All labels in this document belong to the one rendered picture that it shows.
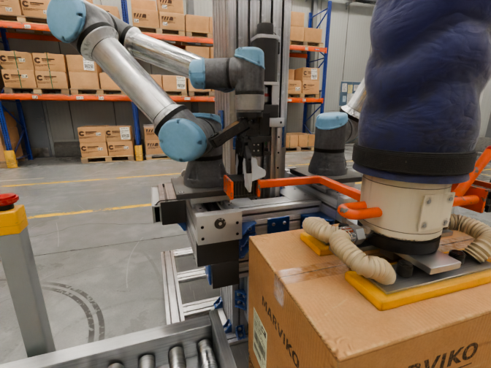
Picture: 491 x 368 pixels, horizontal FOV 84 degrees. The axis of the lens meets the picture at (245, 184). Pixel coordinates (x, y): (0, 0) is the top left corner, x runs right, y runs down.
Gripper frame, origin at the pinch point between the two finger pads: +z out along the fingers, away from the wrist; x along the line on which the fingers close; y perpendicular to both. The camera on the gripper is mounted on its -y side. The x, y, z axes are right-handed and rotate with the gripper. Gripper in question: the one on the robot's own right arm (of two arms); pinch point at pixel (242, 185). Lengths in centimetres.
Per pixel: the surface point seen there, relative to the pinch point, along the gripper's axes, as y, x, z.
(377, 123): 19.5, -27.0, -18.0
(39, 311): -63, 20, 43
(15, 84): -310, 674, -74
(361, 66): 708, 827, -173
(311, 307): 1.9, -35.9, 13.2
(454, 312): 25, -44, 13
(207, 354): -13, -3, 53
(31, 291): -64, 19, 34
